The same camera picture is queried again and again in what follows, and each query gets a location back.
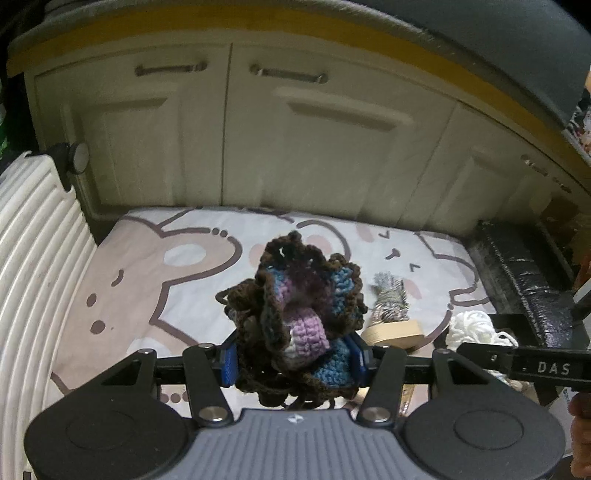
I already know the dark brown crochet pouch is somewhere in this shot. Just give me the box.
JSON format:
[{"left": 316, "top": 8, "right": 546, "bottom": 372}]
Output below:
[{"left": 216, "top": 231, "right": 368, "bottom": 409}]

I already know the wooden base twine tree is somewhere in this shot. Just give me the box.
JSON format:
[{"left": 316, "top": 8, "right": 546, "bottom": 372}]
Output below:
[{"left": 362, "top": 272, "right": 425, "bottom": 350}]

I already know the white yarn ball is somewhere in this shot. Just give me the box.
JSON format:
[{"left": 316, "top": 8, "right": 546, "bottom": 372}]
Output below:
[{"left": 445, "top": 310, "right": 519, "bottom": 351}]

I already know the cartoon bear print mat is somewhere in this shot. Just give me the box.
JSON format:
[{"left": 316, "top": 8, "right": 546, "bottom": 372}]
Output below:
[{"left": 49, "top": 209, "right": 494, "bottom": 399}]

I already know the cream cabinet right door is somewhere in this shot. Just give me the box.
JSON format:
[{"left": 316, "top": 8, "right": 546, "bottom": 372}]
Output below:
[{"left": 400, "top": 104, "right": 586, "bottom": 237}]

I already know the cream cabinet door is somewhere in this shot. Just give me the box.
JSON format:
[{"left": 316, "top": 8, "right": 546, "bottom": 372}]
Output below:
[
  {"left": 400, "top": 104, "right": 586, "bottom": 237},
  {"left": 29, "top": 43, "right": 230, "bottom": 218},
  {"left": 222, "top": 46, "right": 455, "bottom": 224}
]

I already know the white ribbed suitcase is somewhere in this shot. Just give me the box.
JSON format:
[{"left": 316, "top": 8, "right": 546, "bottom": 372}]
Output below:
[{"left": 1, "top": 152, "right": 96, "bottom": 479}]

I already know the cream cabinet middle door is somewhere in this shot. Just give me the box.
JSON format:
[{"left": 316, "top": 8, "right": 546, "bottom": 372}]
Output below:
[{"left": 222, "top": 46, "right": 455, "bottom": 224}]

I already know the cream cabinet left door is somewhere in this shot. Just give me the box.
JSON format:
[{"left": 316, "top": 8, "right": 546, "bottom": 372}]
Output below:
[{"left": 29, "top": 43, "right": 230, "bottom": 218}]

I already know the wooden edged desk top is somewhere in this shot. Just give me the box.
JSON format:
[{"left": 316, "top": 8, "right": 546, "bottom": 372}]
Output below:
[{"left": 6, "top": 1, "right": 590, "bottom": 187}]

